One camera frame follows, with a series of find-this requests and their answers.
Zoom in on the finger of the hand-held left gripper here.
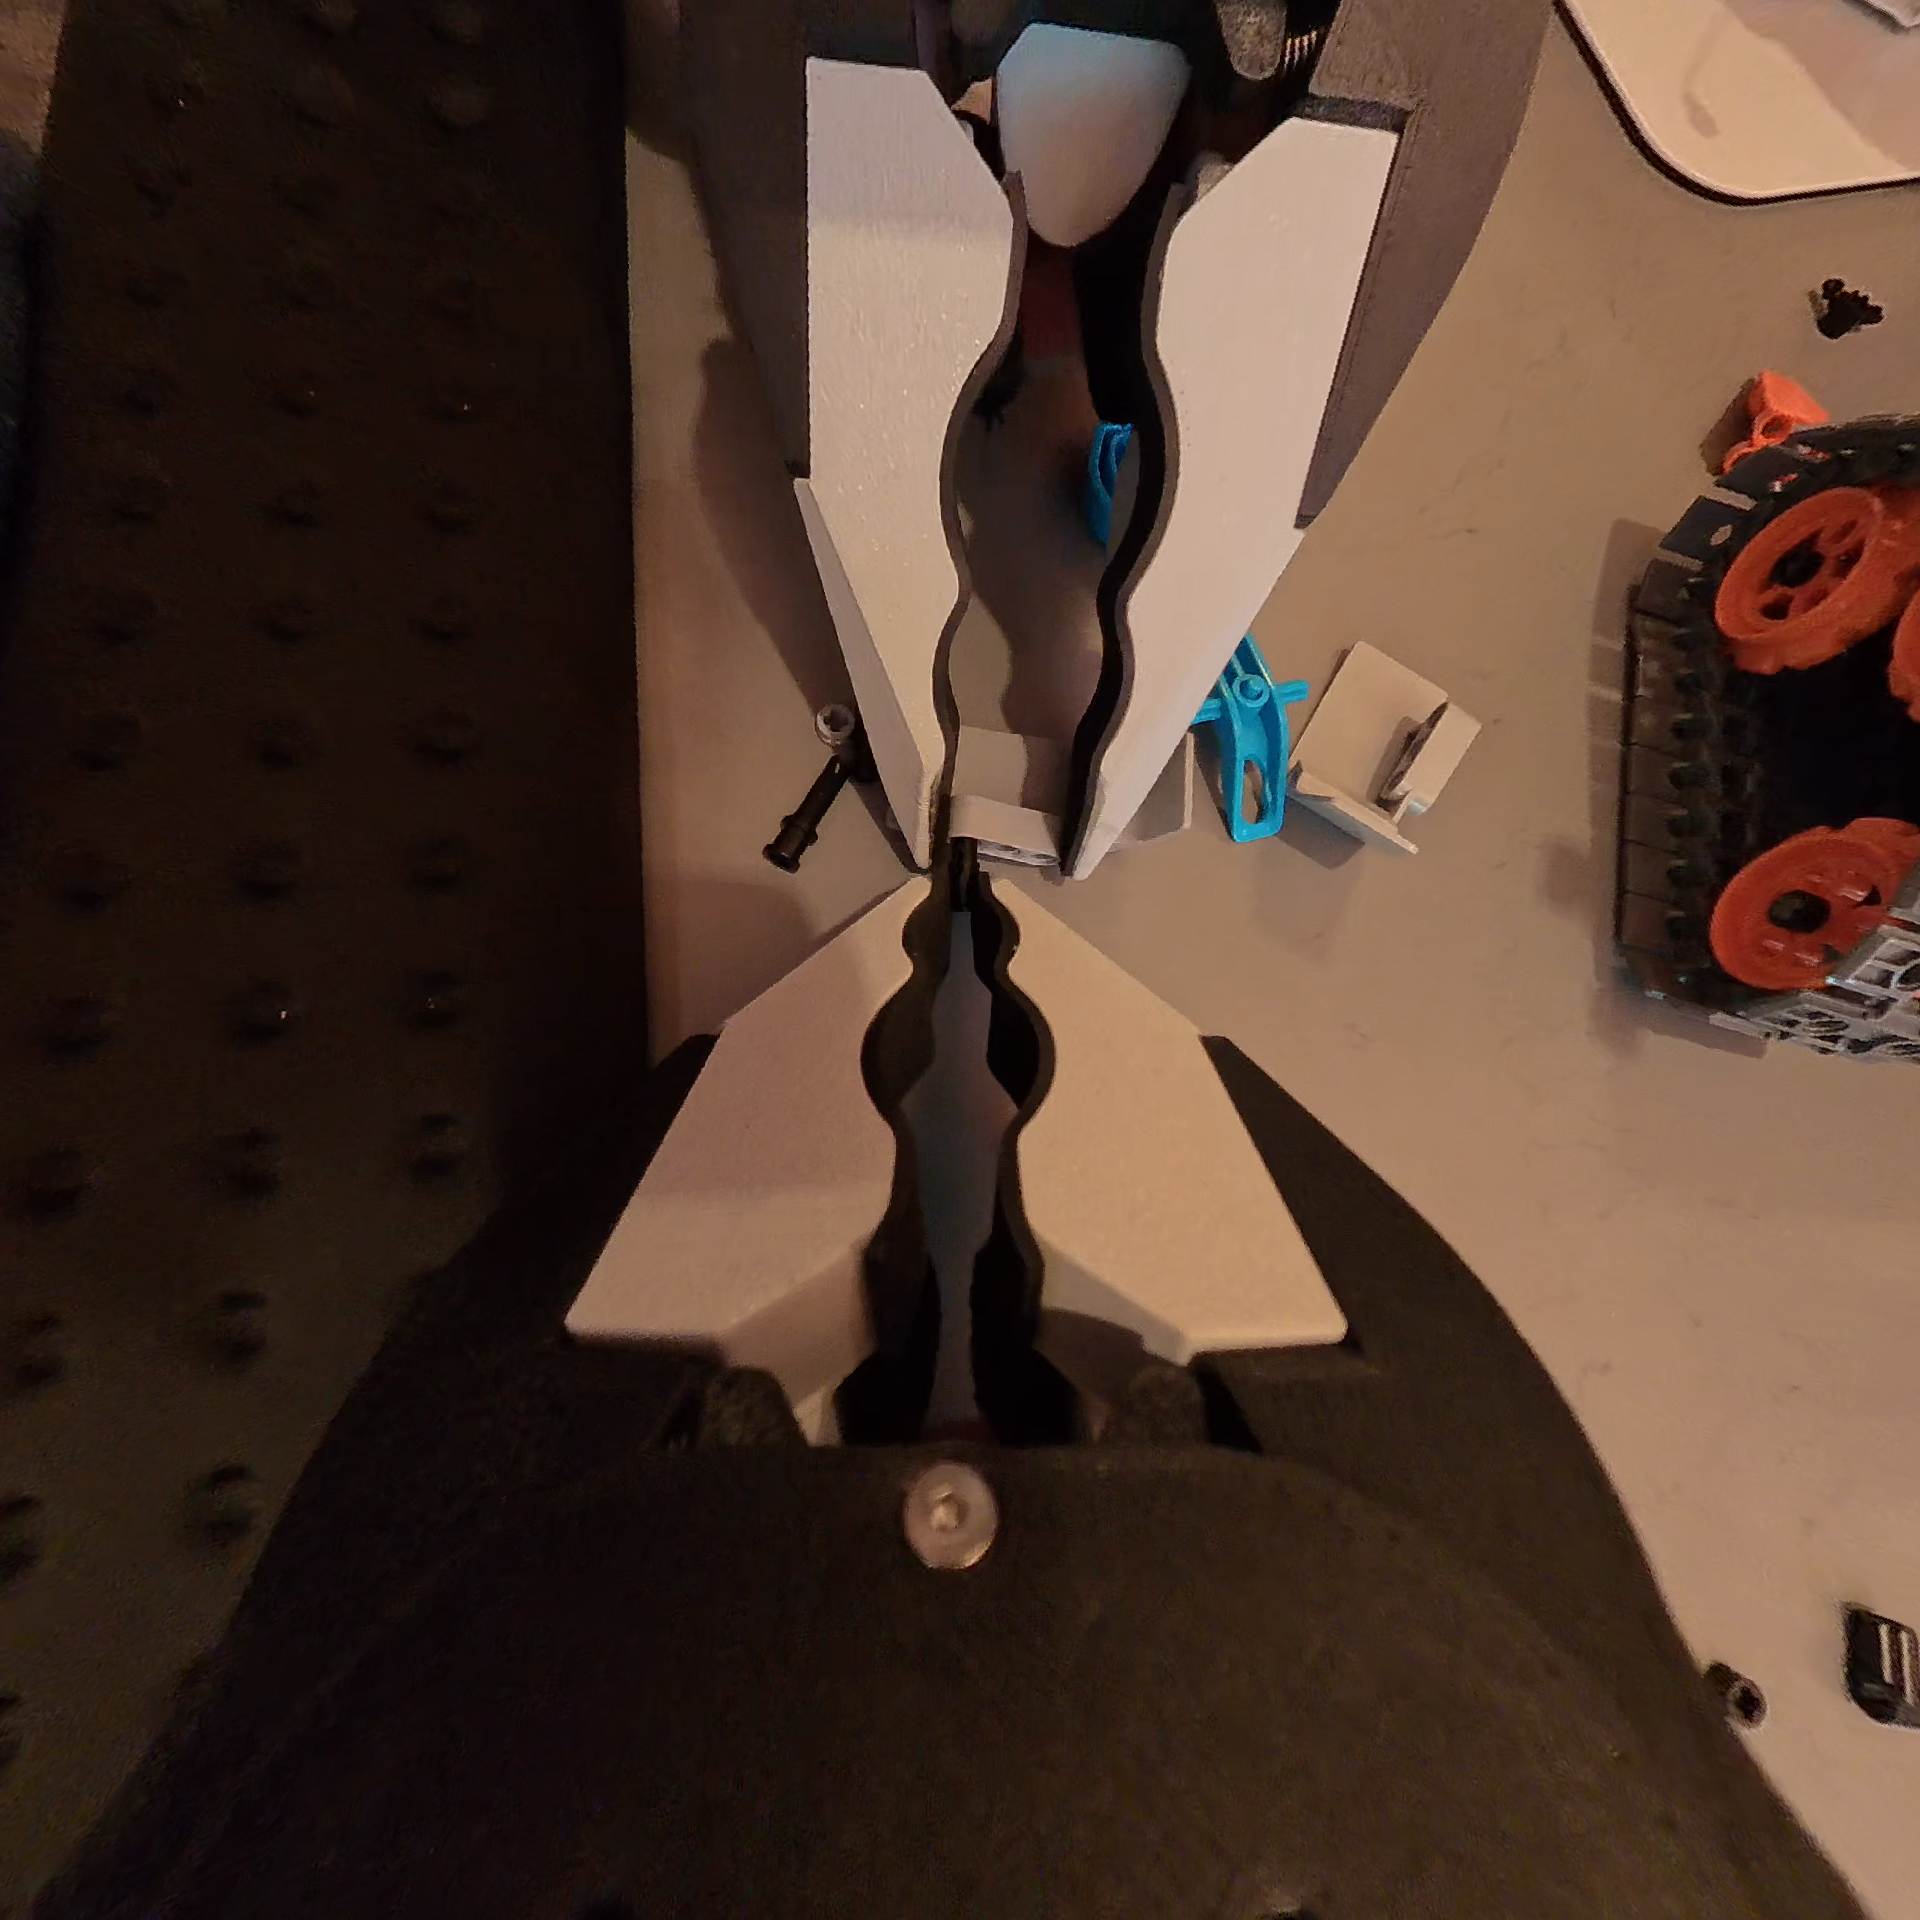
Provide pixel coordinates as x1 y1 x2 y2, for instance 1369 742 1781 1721
792 58 1028 877
1057 119 1405 880

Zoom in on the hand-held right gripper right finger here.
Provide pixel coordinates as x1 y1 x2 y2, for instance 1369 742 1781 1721
965 877 1349 1446

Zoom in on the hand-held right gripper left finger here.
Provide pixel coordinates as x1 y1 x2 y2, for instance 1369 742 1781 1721
568 877 960 1446

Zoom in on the grey curved panel assembly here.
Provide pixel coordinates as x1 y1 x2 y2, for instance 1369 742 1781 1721
1286 644 1485 858
946 726 1202 861

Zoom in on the teal separator tool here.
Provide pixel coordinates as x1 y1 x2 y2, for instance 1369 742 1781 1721
1084 422 1309 841

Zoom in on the dark grey track link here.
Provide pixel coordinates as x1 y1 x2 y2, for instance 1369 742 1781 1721
1843 1603 1920 1721

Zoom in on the orange wedge panel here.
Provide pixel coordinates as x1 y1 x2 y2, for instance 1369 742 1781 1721
1704 373 1832 471

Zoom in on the grey orange tracked toy robot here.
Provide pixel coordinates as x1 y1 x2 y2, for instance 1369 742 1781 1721
1618 409 1920 1067

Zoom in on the black perforated chair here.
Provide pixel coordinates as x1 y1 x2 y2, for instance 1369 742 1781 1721
0 0 660 1920

